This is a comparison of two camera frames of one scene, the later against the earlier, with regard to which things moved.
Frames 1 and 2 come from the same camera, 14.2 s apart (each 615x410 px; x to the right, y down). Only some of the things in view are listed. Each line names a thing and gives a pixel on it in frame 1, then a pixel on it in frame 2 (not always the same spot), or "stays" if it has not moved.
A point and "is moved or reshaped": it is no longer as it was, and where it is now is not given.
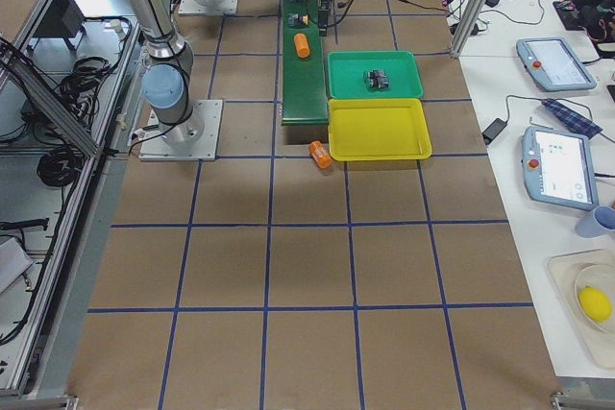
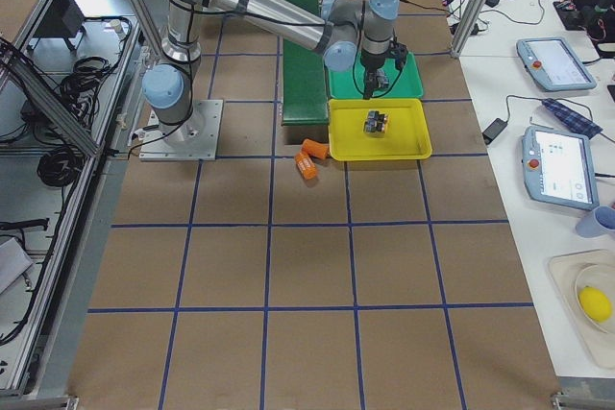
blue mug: (599, 223) stays
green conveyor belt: (304, 87) stays
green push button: (382, 80) stays
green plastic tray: (345, 74) stays
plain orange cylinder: (302, 46) -> (314, 148)
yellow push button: (298, 20) is moved or reshaped
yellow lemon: (596, 303) stays
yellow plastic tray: (378, 130) stays
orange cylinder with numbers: (320, 153) -> (306, 165)
